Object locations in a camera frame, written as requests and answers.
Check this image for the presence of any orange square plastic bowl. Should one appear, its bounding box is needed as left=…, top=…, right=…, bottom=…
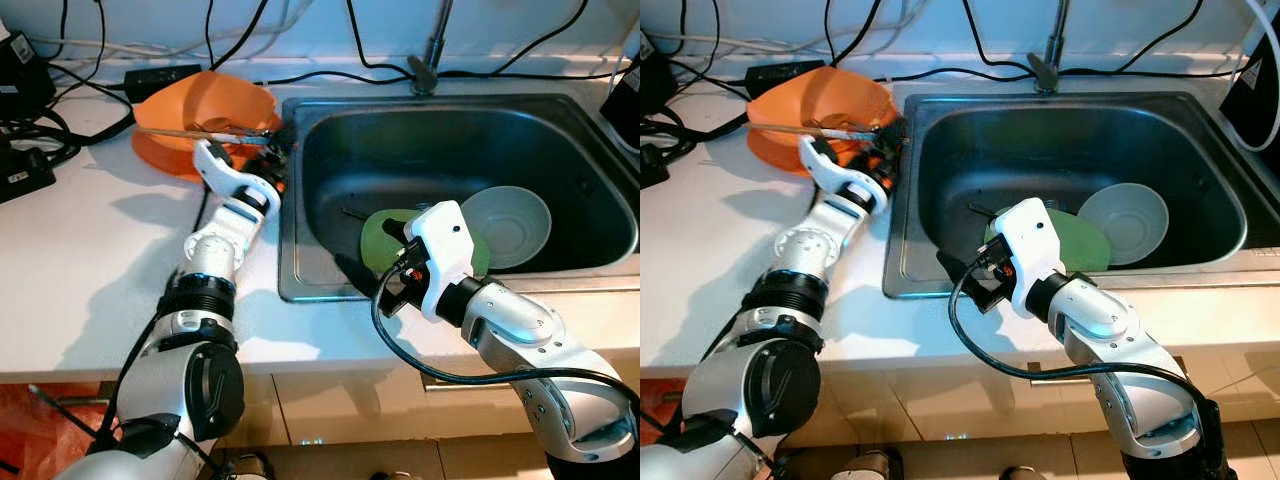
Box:
left=133, top=70, right=283, bottom=151
left=747, top=65, right=898, bottom=146

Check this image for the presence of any brown wooden chopstick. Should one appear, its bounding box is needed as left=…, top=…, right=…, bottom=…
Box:
left=135, top=125, right=276, bottom=144
left=748, top=122, right=886, bottom=139

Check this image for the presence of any cream kitchen cabinet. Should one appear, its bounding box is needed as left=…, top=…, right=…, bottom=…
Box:
left=100, top=370, right=641, bottom=480
left=640, top=350, right=1280, bottom=480

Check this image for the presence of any stainless steel kitchen sink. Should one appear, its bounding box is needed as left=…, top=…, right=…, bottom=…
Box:
left=882, top=90, right=1280, bottom=299
left=277, top=92, right=641, bottom=304

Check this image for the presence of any green round plate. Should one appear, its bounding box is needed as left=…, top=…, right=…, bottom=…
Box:
left=360, top=207, right=491, bottom=279
left=985, top=200, right=1113, bottom=273

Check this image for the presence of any flat black adapter brick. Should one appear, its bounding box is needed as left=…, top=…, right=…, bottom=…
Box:
left=745, top=60, right=826, bottom=96
left=123, top=63, right=203, bottom=101

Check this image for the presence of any grey-green round bowl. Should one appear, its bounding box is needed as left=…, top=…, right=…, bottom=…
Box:
left=460, top=185, right=553, bottom=269
left=1078, top=182, right=1169, bottom=266

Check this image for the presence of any metal sink faucet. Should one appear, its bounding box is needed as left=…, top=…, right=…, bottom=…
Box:
left=1025, top=0, right=1073, bottom=96
left=406, top=0, right=456, bottom=98

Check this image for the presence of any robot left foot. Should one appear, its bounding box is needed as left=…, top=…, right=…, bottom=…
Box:
left=222, top=452, right=273, bottom=480
left=830, top=448, right=903, bottom=480

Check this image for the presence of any large black power adapter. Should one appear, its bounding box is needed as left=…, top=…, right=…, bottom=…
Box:
left=0, top=30, right=56, bottom=121
left=640, top=35, right=673, bottom=113

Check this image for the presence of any black countertop appliance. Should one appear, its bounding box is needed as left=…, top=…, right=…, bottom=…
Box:
left=1220, top=30, right=1280, bottom=153
left=603, top=55, right=641, bottom=129

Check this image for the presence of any orange plastic bag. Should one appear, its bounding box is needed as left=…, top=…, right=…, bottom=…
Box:
left=640, top=378, right=693, bottom=451
left=0, top=380, right=111, bottom=480

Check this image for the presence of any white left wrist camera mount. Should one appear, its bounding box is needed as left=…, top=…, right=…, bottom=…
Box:
left=192, top=138, right=263, bottom=206
left=797, top=133, right=879, bottom=206

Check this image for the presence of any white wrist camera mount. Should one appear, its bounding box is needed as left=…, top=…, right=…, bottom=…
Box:
left=402, top=200, right=478, bottom=324
left=797, top=133, right=879, bottom=206
left=192, top=138, right=263, bottom=206
left=992, top=197, right=1069, bottom=321

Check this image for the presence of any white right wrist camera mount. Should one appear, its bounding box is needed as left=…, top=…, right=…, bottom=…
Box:
left=402, top=200, right=478, bottom=324
left=992, top=197, right=1069, bottom=321

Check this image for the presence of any black power cable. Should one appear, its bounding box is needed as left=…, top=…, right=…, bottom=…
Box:
left=1060, top=0, right=1206, bottom=76
left=440, top=0, right=591, bottom=79
left=870, top=66, right=1031, bottom=83
left=255, top=68, right=413, bottom=87
left=345, top=0, right=416, bottom=79
left=962, top=0, right=1036, bottom=76

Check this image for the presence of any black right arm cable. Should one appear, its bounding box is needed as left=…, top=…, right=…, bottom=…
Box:
left=370, top=255, right=641, bottom=411
left=948, top=255, right=1216, bottom=480

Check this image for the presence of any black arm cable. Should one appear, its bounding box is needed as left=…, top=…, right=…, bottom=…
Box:
left=948, top=255, right=1216, bottom=480
left=95, top=185, right=216, bottom=451
left=370, top=255, right=641, bottom=411

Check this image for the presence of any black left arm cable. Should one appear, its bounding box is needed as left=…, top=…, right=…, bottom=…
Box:
left=95, top=185, right=216, bottom=451

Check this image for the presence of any thick white cable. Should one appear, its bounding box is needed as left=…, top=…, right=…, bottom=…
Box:
left=1240, top=0, right=1280, bottom=153

